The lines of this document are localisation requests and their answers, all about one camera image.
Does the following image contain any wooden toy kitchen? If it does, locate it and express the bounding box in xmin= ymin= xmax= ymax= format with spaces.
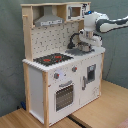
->
xmin=22 ymin=2 xmax=105 ymax=128

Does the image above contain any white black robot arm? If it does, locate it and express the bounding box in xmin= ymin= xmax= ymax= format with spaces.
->
xmin=79 ymin=11 xmax=128 ymax=47

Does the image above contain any toy oven door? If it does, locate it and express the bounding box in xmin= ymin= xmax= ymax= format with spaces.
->
xmin=56 ymin=81 xmax=74 ymax=111

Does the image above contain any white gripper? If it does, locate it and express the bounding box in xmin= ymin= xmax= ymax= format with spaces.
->
xmin=79 ymin=29 xmax=102 ymax=45

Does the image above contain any grey range hood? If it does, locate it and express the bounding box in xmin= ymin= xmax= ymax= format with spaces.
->
xmin=35 ymin=6 xmax=64 ymax=27

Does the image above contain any black toy stovetop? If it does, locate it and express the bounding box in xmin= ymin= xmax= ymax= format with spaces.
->
xmin=34 ymin=53 xmax=71 ymax=66

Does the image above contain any toy microwave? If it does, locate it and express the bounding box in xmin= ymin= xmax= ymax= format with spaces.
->
xmin=67 ymin=3 xmax=90 ymax=21

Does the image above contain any grey ice dispenser panel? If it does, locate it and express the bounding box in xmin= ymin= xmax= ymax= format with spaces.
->
xmin=87 ymin=64 xmax=96 ymax=83

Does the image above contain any small silver toy pot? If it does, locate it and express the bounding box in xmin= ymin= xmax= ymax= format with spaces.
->
xmin=78 ymin=42 xmax=92 ymax=52

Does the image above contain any right red stove knob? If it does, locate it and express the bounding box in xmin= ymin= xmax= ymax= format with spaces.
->
xmin=71 ymin=66 xmax=78 ymax=73

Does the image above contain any red stove knob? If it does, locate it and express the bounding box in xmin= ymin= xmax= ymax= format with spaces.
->
xmin=54 ymin=73 xmax=59 ymax=79
xmin=71 ymin=66 xmax=78 ymax=73

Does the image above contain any grey cabinet door handle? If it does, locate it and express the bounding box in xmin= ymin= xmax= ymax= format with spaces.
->
xmin=82 ymin=76 xmax=86 ymax=90

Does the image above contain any black toy faucet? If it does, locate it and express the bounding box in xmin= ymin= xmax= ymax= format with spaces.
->
xmin=67 ymin=33 xmax=80 ymax=49

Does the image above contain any left red stove knob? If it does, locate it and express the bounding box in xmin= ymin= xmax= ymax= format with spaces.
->
xmin=54 ymin=73 xmax=59 ymax=79

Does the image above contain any grey toy sink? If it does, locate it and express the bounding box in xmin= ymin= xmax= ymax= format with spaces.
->
xmin=65 ymin=48 xmax=95 ymax=56

